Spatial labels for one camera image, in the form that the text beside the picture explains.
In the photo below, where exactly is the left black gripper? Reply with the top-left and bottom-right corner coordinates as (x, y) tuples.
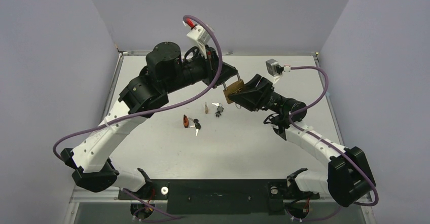
(163, 44), (238, 94)

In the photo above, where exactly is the large brass padlock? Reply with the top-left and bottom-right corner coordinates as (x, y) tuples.
(222, 74), (244, 104)

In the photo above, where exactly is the black key bunch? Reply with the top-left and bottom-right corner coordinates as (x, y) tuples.
(189, 118), (201, 136)

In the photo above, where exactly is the orange black padlock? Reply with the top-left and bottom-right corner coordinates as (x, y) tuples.
(183, 115), (189, 128)

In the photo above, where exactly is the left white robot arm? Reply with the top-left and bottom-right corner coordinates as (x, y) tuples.
(61, 42), (238, 199)

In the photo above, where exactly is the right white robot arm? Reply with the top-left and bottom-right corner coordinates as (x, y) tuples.
(224, 74), (376, 207)

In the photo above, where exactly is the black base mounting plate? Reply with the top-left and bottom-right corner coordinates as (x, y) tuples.
(135, 179), (319, 215)

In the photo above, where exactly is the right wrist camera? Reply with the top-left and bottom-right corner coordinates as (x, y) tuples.
(265, 59), (291, 84)

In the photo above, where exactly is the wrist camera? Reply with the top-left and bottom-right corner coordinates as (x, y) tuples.
(183, 18), (211, 58)
(265, 59), (291, 84)

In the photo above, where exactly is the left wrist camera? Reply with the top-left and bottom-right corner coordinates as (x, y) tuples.
(183, 18), (211, 58)

